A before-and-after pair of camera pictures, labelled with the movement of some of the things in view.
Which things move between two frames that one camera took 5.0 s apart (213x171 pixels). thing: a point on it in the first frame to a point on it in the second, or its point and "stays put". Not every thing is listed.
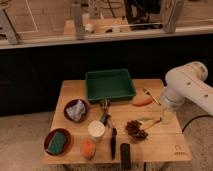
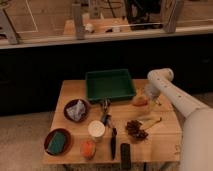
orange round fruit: x=87 y=149 stays put
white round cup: x=96 y=129 stays put
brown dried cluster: x=133 y=129 stays put
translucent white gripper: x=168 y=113 to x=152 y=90
